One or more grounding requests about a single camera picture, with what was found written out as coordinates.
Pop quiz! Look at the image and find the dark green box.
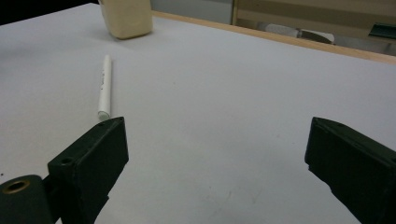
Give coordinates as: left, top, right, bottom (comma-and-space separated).
369, 21, 396, 40

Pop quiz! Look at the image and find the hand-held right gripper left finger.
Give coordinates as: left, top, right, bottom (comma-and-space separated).
47, 116, 130, 224

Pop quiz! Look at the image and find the white pen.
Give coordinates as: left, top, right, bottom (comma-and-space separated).
97, 54, 113, 122

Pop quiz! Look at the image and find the wooden shelf unit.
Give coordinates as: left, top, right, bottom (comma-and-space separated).
231, 0, 396, 57

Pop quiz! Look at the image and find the grey rounded object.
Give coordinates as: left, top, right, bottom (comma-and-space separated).
264, 23, 336, 45

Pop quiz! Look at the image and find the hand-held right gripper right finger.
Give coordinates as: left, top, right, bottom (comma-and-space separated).
304, 116, 396, 224

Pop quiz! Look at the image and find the cream pen holder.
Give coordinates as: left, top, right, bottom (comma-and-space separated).
98, 0, 154, 40

